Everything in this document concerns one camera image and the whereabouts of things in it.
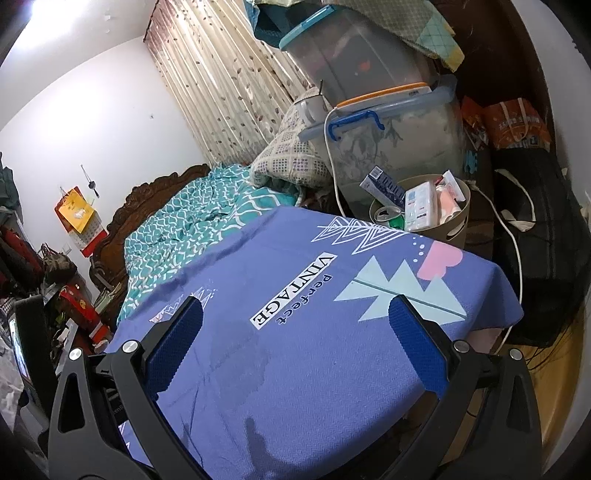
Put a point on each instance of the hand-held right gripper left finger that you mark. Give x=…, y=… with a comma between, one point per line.
x=173, y=346

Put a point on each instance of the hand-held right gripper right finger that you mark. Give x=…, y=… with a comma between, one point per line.
x=415, y=341

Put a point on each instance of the beige plastic bin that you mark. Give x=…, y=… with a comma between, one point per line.
x=455, y=230

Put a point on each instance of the metal drink can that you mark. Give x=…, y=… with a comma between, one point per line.
x=385, y=213

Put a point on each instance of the white tissue packet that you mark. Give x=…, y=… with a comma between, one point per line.
x=420, y=205

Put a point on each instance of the pink box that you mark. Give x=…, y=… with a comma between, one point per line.
x=447, y=203

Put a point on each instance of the blue toothpaste box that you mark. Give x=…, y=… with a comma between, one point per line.
x=388, y=189

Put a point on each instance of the white red-print tube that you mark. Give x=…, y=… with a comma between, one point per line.
x=455, y=184

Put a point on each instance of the pink table underlay cloth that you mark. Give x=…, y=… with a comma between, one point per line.
x=487, y=341

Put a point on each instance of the stack of papers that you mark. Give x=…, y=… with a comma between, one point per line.
x=108, y=300

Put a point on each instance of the red gift box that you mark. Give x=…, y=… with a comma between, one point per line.
x=78, y=300

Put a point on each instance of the teal patterned bedspread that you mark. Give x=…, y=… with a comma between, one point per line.
x=184, y=217

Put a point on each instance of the black monitor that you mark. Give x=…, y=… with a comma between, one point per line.
x=39, y=332

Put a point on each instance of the brown handbag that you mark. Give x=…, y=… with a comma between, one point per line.
x=57, y=263

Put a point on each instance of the carved wooden headboard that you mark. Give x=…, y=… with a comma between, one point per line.
x=138, y=194

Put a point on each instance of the clear plastic bag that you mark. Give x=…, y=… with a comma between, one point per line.
x=9, y=383

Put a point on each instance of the dark red bag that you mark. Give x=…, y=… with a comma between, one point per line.
x=18, y=258

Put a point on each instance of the black bag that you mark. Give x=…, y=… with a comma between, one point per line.
x=545, y=207

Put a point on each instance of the blue foam piece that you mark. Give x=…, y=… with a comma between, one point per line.
x=472, y=162

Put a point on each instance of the blue-lidded clear storage box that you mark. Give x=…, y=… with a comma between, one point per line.
x=406, y=138

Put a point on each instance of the checked patterned pillow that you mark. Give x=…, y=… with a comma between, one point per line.
x=286, y=152

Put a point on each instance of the orange printed packet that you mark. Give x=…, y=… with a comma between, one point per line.
x=473, y=122

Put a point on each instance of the hanging clothes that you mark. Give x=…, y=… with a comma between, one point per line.
x=7, y=184

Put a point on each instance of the orange printed bag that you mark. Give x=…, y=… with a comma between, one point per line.
x=517, y=124

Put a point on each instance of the white kettle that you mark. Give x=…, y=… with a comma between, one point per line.
x=309, y=108

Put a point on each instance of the beige leaf-print curtain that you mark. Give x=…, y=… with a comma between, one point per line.
x=207, y=69

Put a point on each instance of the grey translucent storage box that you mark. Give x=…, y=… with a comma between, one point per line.
x=360, y=50

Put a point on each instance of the dark wooden panel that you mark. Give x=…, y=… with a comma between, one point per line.
x=498, y=55

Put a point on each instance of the green quilted cloth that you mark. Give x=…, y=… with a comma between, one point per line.
x=429, y=32

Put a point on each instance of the teal cloth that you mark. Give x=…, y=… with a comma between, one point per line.
x=268, y=23

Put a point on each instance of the yellow and red wall calendar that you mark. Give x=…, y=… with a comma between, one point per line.
x=76, y=210

